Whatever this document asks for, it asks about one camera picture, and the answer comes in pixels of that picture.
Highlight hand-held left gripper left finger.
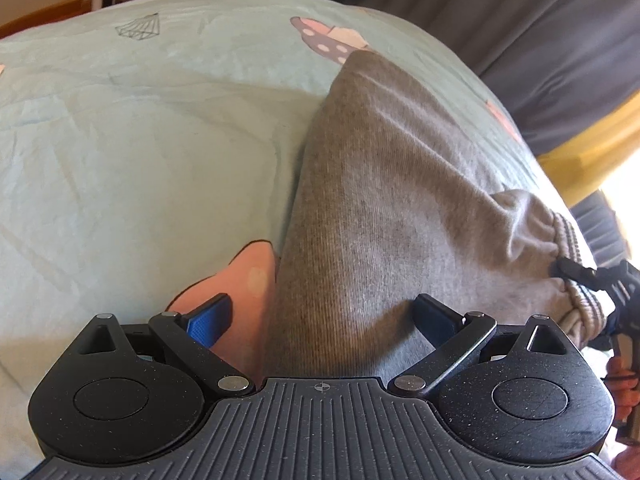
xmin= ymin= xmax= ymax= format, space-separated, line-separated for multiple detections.
xmin=75 ymin=294 xmax=257 ymax=399

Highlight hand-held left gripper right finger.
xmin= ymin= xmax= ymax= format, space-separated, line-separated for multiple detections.
xmin=388 ymin=294 xmax=570 ymax=399

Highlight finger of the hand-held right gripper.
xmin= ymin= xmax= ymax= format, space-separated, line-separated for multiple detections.
xmin=601 ymin=305 xmax=627 ymax=339
xmin=549 ymin=257 xmax=640 ymax=312

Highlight grey pants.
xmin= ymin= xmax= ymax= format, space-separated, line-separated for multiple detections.
xmin=257 ymin=50 xmax=617 ymax=380

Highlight person's right hand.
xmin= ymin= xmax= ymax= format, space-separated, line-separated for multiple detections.
xmin=606 ymin=356 xmax=640 ymax=397

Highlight dark radiator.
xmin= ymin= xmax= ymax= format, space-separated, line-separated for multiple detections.
xmin=569 ymin=191 xmax=632 ymax=272

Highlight yellow curtain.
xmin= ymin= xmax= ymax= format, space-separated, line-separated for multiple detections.
xmin=536 ymin=130 xmax=640 ymax=207

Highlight light blue printed bed sheet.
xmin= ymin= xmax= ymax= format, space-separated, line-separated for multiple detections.
xmin=0 ymin=0 xmax=576 ymax=463

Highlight grey curtain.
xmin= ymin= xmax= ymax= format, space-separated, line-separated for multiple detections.
xmin=345 ymin=0 xmax=640 ymax=157

